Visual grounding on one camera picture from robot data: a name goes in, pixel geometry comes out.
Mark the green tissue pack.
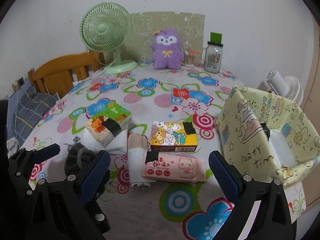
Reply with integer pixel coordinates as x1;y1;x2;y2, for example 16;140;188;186
85;98;132;147

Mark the beige white cloth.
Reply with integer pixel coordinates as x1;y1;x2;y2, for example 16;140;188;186
127;133;153;190

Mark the grey plaid pillow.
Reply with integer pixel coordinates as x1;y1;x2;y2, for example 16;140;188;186
12;86;58;146

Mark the yellow cartoon storage box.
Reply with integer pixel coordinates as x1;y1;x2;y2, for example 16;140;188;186
215;85;319;187

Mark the yellow cartoon tissue box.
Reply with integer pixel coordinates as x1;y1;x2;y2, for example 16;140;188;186
150;121;198;152

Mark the wooden chair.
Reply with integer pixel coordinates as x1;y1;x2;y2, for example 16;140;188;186
28;51;104;98

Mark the floral tablecloth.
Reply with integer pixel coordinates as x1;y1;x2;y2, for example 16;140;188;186
23;63;306;239

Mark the white standing fan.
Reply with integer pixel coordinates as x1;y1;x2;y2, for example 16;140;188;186
266;69;304;106

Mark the glass mason jar mug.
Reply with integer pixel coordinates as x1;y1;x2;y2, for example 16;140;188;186
200;32;223;74

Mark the toothpick jar orange lid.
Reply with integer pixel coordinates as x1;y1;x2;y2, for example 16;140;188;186
184;50;200;67

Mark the purple plush toy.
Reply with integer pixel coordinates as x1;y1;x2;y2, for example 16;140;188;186
151;29;184;70

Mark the green desk fan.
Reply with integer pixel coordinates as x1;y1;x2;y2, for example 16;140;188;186
79;3;138;74

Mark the white fan power cable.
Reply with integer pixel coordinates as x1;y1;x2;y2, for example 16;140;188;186
71;69;111;87

